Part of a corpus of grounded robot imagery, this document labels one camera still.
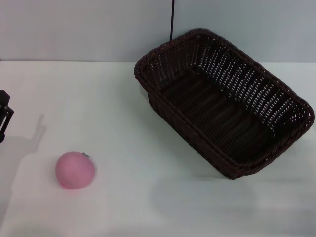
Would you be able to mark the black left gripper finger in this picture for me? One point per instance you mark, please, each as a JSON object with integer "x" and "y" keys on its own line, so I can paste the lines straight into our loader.
{"x": 5, "y": 116}

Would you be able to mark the pink peach toy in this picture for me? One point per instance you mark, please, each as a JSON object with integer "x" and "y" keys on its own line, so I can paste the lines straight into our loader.
{"x": 74, "y": 170}

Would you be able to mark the dark brown wicker basket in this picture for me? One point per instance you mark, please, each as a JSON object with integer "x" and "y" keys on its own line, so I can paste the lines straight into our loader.
{"x": 217, "y": 111}

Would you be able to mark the thin black vertical pole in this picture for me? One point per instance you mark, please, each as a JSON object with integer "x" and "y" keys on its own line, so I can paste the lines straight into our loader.
{"x": 171, "y": 19}

